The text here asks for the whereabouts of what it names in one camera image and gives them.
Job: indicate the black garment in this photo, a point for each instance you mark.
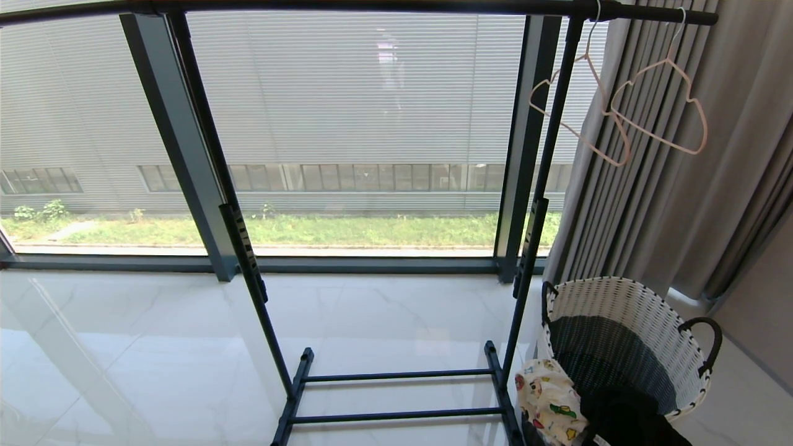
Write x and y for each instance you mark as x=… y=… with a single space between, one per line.
x=626 y=418

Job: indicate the pink clothes hanger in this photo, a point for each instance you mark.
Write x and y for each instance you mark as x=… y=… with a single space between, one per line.
x=668 y=61
x=585 y=59

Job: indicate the black clothes rack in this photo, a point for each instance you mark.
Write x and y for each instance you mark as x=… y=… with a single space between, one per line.
x=372 y=6

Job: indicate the white laundry basket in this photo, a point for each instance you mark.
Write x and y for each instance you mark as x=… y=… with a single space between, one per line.
x=619 y=310

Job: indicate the window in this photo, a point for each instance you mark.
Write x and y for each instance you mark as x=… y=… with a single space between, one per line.
x=179 y=155

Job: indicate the cream printed garment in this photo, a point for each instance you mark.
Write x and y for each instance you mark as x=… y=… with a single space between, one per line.
x=548 y=396

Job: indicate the beige curtain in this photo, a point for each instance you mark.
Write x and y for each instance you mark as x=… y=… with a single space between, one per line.
x=712 y=155

